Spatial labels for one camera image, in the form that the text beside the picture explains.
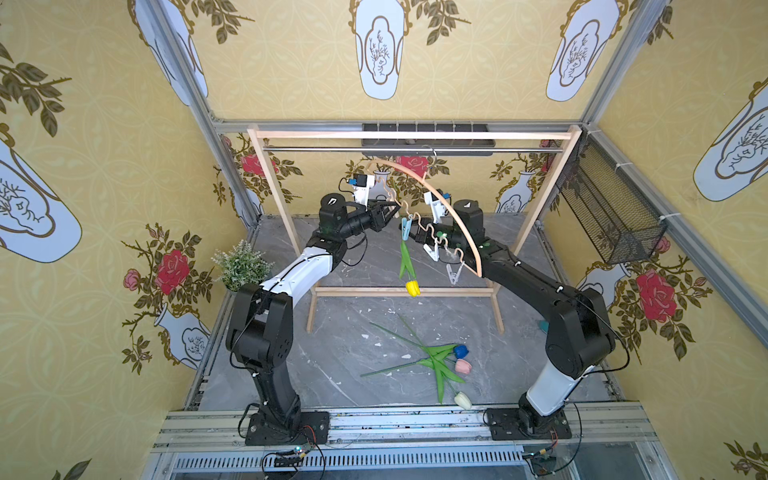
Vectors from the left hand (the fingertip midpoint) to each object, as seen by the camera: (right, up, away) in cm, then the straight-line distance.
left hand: (403, 205), depth 80 cm
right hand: (-2, -7, -1) cm, 7 cm away
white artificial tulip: (+15, -50, -3) cm, 52 cm away
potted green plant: (-46, -16, +6) cm, 49 cm away
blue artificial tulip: (+16, -41, +5) cm, 44 cm away
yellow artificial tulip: (+1, -15, -1) cm, 15 cm away
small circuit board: (-27, -62, -8) cm, 68 cm away
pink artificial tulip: (+16, -44, +2) cm, 46 cm away
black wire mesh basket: (+61, -4, +3) cm, 61 cm away
